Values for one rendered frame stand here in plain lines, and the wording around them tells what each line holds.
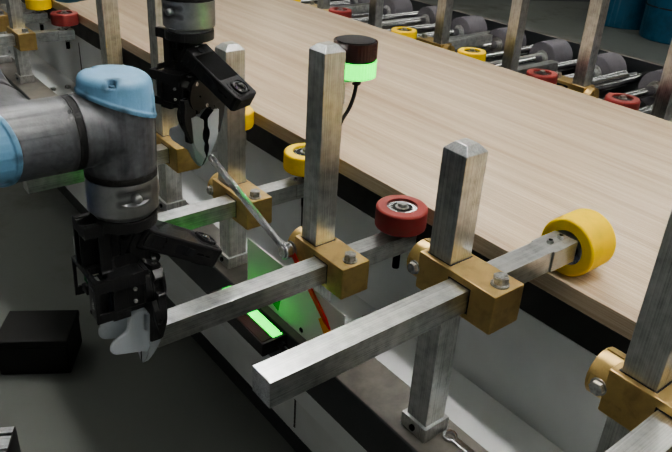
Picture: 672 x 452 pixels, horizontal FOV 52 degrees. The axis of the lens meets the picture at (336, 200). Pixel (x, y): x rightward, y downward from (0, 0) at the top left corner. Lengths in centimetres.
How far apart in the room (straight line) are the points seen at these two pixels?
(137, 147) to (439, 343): 42
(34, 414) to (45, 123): 147
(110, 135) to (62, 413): 143
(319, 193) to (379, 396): 30
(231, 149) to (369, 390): 45
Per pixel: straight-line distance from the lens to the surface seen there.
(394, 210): 104
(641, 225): 115
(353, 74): 92
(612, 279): 98
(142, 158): 73
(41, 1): 251
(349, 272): 96
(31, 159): 69
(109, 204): 74
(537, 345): 106
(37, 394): 214
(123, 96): 70
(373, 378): 104
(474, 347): 115
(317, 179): 95
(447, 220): 78
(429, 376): 90
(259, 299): 93
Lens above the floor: 138
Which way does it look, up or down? 27 degrees down
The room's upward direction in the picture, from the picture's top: 4 degrees clockwise
